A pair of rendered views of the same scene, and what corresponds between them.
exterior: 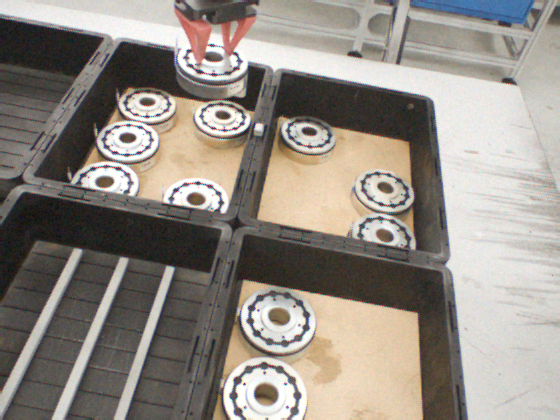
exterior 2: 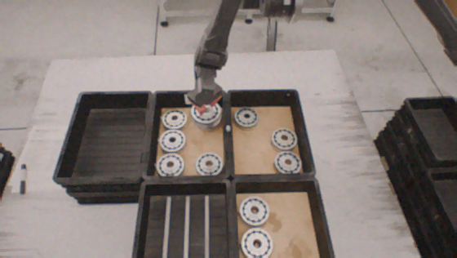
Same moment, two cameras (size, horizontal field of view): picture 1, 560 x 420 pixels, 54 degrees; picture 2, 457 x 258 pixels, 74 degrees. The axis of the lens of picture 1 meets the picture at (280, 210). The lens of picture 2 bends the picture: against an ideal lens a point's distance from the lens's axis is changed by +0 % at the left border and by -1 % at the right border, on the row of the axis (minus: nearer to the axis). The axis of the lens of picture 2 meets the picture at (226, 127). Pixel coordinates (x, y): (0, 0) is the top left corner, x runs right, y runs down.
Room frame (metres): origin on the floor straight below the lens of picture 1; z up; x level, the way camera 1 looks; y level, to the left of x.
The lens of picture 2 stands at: (0.06, 0.10, 1.88)
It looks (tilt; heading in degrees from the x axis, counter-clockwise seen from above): 55 degrees down; 357
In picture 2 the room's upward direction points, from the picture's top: 2 degrees clockwise
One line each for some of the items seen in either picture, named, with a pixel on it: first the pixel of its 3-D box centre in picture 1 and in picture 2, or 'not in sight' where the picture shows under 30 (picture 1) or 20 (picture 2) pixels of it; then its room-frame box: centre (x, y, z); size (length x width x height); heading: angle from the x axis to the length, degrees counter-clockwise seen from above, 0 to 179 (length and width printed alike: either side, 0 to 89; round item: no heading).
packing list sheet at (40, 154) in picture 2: not in sight; (45, 155); (0.72, 0.85, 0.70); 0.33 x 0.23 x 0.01; 3
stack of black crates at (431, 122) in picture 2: not in sight; (423, 147); (0.94, -1.11, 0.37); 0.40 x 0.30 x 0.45; 3
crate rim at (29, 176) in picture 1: (166, 120); (188, 131); (0.69, 0.21, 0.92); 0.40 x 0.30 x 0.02; 1
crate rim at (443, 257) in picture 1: (348, 155); (267, 130); (0.70, -0.09, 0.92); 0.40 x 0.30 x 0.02; 1
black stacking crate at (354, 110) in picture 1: (341, 178); (265, 137); (0.70, -0.09, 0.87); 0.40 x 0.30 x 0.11; 1
